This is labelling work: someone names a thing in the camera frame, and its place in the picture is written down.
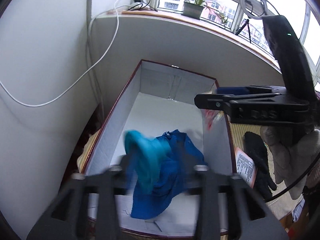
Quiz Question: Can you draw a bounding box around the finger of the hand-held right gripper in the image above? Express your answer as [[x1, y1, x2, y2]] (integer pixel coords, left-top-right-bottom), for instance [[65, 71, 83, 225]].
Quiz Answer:
[[215, 86, 291, 96], [194, 92, 309, 125]]

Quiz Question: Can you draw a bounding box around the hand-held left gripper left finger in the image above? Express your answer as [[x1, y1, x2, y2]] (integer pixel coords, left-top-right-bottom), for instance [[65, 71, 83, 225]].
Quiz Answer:
[[26, 155, 137, 240]]

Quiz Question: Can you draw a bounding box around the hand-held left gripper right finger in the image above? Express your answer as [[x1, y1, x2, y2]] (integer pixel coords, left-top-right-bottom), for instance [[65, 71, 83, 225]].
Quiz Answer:
[[175, 140, 289, 240]]

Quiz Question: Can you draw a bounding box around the red and white cloth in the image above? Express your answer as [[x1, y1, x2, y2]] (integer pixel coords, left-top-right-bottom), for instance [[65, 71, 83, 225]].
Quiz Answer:
[[203, 90, 225, 132]]

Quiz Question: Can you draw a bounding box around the dark blue knitted cloth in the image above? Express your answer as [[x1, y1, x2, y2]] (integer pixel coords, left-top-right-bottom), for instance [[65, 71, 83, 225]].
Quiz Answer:
[[130, 129, 208, 221]]

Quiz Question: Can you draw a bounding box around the teal cloth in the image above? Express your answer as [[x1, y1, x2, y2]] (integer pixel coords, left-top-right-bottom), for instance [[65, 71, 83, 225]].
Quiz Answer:
[[124, 130, 173, 195]]

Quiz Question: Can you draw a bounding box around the white cardboard box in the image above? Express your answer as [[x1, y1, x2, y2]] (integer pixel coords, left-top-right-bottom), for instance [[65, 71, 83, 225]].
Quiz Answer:
[[80, 59, 237, 238]]

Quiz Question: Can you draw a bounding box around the person's right hand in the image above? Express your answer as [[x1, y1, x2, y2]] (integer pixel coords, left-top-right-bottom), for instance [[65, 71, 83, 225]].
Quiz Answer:
[[259, 124, 320, 201]]

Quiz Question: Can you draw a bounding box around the orange paper card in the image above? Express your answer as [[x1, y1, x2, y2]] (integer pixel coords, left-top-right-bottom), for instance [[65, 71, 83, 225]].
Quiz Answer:
[[234, 147, 258, 188]]

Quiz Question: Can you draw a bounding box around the yellow striped cloth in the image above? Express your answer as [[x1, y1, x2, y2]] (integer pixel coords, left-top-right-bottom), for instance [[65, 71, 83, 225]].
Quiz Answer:
[[76, 127, 105, 174]]

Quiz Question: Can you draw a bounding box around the black glove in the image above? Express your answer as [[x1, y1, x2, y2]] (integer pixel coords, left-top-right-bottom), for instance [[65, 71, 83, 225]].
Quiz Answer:
[[244, 131, 277, 201]]

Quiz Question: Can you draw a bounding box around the striped woven mat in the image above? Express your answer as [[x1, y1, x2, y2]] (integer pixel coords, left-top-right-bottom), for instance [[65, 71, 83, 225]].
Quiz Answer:
[[229, 122, 304, 220]]

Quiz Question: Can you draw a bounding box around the potted plant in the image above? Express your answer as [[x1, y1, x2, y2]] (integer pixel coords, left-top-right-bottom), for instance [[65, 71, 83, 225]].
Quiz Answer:
[[182, 0, 230, 25]]

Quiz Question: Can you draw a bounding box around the white power adapter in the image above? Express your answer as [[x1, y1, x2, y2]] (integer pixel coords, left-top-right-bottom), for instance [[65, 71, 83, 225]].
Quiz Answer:
[[127, 0, 150, 12]]

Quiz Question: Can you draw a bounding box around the ring light on tripod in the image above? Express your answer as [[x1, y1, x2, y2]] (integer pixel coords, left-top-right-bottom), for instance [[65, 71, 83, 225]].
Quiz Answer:
[[233, 0, 269, 44]]

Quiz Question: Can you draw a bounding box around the black cable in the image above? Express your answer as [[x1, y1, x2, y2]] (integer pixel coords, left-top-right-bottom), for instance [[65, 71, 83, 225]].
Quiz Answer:
[[264, 152, 320, 203]]

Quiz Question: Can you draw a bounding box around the white cable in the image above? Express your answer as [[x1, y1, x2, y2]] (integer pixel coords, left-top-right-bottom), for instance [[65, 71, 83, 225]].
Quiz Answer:
[[0, 0, 134, 107]]

